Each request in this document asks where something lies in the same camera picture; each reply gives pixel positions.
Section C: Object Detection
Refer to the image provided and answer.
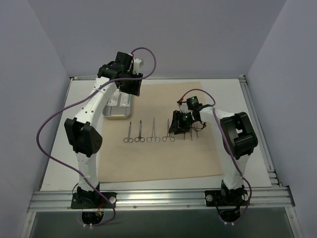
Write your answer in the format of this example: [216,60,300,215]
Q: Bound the green suture packet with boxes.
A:
[120,92,131,108]

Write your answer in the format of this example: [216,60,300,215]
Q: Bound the steel forceps clamp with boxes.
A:
[162,119,175,142]

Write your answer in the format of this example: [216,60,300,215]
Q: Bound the white suture packet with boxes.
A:
[107,90,121,107]

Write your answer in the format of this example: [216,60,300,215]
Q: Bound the stainless steel instrument tray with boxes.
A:
[102,95,132,119]

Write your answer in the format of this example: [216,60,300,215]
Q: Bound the long steel needle holder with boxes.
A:
[146,118,160,143]

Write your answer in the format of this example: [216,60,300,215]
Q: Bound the beige cloth wrap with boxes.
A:
[98,82,222,182]

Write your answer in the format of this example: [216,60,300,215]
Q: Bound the steel surgical scissors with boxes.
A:
[123,122,134,143]
[134,120,145,142]

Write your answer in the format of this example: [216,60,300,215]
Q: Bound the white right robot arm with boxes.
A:
[168,105,258,205]

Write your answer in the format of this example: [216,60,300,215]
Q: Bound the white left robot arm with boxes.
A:
[64,52,143,208]

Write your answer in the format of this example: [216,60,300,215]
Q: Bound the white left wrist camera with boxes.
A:
[133,58,144,69]

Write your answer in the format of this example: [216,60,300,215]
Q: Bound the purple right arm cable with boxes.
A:
[177,88,253,220]

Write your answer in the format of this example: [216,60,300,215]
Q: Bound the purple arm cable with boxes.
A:
[177,88,253,220]
[36,47,158,227]

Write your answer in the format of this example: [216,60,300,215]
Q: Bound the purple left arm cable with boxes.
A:
[36,47,158,227]

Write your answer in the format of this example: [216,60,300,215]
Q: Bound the aluminium back rail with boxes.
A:
[70,75,246,81]

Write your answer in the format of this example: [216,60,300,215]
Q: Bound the aluminium rail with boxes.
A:
[70,75,246,81]
[239,75,283,187]

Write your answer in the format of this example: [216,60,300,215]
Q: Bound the aluminium right side rail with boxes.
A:
[239,75,283,187]

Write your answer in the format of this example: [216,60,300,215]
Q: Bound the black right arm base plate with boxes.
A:
[204,189,249,207]

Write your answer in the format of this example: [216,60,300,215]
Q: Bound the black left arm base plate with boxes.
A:
[70,191,117,209]

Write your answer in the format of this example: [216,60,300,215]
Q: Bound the aluminium front rail frame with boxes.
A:
[28,186,295,212]

